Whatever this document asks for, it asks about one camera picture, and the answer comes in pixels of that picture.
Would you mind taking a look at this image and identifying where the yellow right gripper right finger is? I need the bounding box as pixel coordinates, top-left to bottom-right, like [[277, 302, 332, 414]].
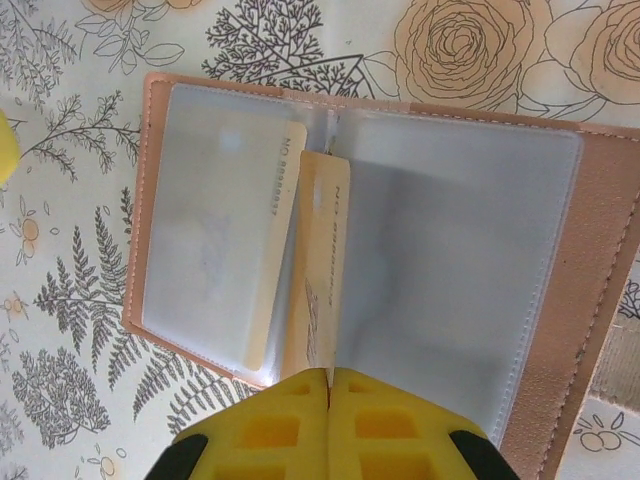
[[328, 367, 514, 480]]

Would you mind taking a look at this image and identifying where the pink card holder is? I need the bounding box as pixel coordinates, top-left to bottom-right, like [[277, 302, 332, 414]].
[[121, 71, 640, 480]]

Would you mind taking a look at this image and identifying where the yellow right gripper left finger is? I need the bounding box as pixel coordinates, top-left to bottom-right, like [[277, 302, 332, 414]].
[[144, 368, 331, 480]]

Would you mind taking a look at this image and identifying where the white floral tablecloth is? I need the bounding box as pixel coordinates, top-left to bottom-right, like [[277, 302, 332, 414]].
[[0, 0, 640, 480]]

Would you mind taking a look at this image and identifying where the cream numbered credit card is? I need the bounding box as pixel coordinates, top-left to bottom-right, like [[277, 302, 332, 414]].
[[149, 117, 309, 374], [284, 149, 351, 381]]

